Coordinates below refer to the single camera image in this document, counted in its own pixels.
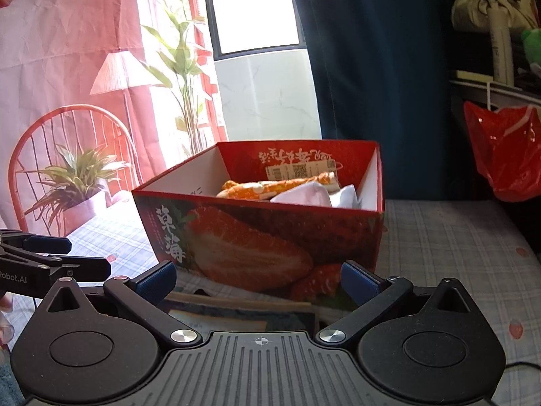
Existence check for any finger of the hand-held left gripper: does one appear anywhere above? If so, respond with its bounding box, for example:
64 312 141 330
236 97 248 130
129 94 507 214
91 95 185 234
0 246 113 282
0 229 72 256

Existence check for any pale yellow notepad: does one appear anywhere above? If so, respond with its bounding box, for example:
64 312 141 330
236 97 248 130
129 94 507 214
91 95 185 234
449 70 494 81

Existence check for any person's left hand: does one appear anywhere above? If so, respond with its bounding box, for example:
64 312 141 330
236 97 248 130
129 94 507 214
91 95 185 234
0 293 15 347

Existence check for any green and white plush toy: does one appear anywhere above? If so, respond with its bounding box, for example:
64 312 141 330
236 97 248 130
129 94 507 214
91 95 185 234
521 29 541 68

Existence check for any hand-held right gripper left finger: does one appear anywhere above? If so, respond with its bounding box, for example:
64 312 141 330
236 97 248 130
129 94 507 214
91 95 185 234
44 260 203 346

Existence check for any red strawberry print cardboard box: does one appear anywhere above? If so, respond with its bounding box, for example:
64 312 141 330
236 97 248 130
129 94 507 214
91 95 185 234
132 139 386 305

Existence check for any dark framed window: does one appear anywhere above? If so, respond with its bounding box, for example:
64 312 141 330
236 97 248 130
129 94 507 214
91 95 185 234
201 0 307 62

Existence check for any red plastic bag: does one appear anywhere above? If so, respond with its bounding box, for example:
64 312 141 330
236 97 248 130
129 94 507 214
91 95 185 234
463 100 541 203

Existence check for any white tissue packet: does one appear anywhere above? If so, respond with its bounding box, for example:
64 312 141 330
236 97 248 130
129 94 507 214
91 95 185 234
270 183 332 207

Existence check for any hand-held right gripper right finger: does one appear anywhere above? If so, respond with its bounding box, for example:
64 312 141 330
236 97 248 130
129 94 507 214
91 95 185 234
316 260 487 346

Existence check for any pink printed backdrop cloth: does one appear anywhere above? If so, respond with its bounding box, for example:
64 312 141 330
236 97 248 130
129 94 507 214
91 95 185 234
0 0 229 242

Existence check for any white cloth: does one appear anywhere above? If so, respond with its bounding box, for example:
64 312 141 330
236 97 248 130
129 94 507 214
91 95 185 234
330 185 364 209

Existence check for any beige drawstring cloth bag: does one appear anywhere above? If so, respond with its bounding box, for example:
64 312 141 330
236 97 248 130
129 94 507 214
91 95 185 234
450 0 537 32

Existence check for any dark blue curtain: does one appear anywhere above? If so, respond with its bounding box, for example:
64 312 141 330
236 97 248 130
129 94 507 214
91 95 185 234
287 0 461 201

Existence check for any white tube bottle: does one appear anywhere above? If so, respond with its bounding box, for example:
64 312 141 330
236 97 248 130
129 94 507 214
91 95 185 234
488 2 514 83

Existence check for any plaid bed sheet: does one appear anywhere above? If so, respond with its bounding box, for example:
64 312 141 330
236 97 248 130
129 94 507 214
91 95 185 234
0 199 541 406

